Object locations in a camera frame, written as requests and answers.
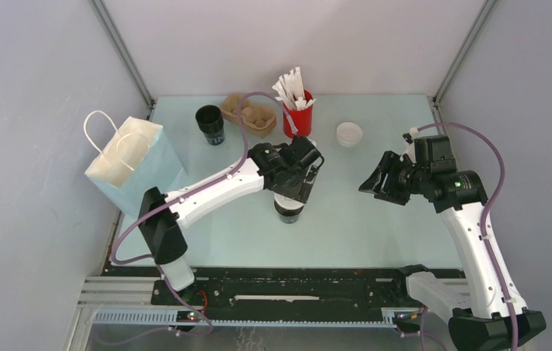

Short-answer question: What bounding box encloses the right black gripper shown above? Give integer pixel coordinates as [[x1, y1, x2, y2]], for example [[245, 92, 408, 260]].
[[359, 150, 429, 205]]

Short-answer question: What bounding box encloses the white plastic cup lid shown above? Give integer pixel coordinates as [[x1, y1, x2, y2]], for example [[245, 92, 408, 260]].
[[336, 122, 363, 148]]

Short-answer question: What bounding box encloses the black paper coffee cup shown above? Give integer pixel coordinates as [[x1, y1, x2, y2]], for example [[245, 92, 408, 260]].
[[195, 105, 225, 146]]

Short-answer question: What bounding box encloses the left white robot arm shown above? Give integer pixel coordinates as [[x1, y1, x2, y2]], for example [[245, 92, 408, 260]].
[[137, 137, 325, 305]]

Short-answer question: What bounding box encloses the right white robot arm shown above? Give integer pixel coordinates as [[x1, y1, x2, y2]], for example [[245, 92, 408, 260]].
[[359, 134, 546, 350]]

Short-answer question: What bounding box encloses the red ribbed cup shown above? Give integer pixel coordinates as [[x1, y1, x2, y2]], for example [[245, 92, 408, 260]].
[[282, 90, 314, 138]]

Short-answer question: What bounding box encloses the brown cardboard cup carrier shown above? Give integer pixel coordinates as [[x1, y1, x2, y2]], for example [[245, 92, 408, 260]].
[[219, 94, 276, 138]]

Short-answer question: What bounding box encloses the light blue paper bag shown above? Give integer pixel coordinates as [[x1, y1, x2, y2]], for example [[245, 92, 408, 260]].
[[83, 110, 187, 217]]

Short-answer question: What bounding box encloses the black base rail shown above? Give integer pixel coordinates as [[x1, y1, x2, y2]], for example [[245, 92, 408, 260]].
[[101, 265, 470, 326]]

